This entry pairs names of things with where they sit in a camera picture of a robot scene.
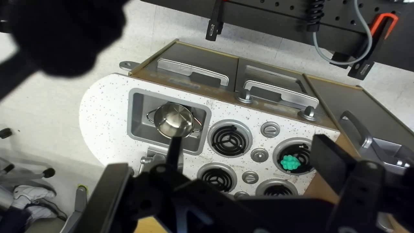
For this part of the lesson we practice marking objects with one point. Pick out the wooden toy kitchen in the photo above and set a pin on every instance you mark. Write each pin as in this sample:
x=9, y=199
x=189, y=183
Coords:
x=107, y=107

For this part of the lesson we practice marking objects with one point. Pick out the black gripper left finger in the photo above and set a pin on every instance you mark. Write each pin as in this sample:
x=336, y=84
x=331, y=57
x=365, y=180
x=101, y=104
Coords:
x=107, y=194

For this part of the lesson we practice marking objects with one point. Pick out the grey fridge door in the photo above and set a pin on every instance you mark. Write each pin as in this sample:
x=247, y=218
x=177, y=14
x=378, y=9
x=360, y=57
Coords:
x=357, y=103

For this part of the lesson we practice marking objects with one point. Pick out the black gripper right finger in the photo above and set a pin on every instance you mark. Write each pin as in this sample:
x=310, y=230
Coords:
x=353, y=185

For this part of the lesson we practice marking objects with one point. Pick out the grey sink basin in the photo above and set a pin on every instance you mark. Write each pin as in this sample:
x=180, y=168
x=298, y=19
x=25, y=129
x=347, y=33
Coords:
x=140, y=123

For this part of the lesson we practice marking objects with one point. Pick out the silver metal pot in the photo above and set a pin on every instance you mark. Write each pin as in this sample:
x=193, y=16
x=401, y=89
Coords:
x=172, y=117

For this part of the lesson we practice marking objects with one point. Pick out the silver toy faucet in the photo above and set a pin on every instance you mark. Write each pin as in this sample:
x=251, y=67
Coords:
x=150, y=160

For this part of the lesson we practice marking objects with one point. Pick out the black coil stove burner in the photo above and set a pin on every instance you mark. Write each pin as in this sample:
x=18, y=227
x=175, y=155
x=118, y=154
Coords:
x=301, y=148
x=276, y=189
x=228, y=138
x=217, y=177

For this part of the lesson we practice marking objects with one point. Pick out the green plastic grapes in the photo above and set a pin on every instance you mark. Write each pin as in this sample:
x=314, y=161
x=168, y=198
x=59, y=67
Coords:
x=288, y=163

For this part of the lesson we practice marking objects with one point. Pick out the grey office chair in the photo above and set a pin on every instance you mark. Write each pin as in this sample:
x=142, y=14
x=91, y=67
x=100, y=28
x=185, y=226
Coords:
x=26, y=172

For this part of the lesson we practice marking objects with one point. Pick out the grey round stove knob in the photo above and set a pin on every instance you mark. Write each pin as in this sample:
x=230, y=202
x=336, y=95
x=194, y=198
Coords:
x=259, y=154
x=250, y=177
x=270, y=129

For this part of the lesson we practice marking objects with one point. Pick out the grey cabinet door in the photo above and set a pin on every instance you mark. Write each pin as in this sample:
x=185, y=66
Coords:
x=276, y=79

